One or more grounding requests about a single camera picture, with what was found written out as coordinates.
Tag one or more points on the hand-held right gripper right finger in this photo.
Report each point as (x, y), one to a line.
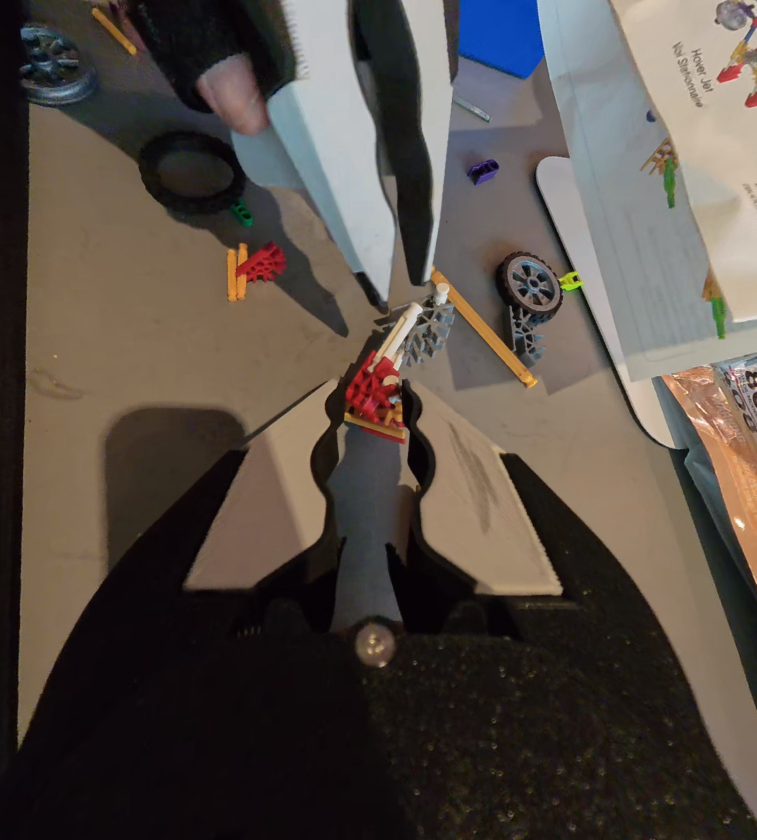
(483, 525)

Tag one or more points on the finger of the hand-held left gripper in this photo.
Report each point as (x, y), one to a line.
(332, 131)
(440, 131)

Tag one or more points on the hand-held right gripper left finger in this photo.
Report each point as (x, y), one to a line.
(260, 512)

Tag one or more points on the yellow toy connector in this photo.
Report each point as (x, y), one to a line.
(372, 420)

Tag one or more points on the red connector with white rod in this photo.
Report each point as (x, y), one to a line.
(368, 387)

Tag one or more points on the person's left hand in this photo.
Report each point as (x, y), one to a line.
(231, 92)

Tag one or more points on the thin metal pin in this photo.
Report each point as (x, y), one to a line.
(473, 110)

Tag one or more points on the purple toy clip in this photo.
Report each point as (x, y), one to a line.
(483, 172)

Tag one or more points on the blue plastic bin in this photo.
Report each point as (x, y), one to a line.
(499, 36)

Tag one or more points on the black toy tyre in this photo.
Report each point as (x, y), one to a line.
(148, 177)

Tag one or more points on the toy wheel with black tyre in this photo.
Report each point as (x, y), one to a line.
(530, 285)

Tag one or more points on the long yellow toy rod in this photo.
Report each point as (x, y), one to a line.
(490, 334)

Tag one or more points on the grey toy connector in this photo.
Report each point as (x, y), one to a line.
(528, 338)
(431, 334)

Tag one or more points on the lime green toy clip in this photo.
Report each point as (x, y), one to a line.
(570, 281)

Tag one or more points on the silver toy wheel hub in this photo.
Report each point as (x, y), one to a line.
(53, 65)

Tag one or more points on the orange printed toy box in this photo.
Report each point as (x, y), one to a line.
(745, 492)

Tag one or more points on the printed instruction sheet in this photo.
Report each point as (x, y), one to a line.
(732, 216)

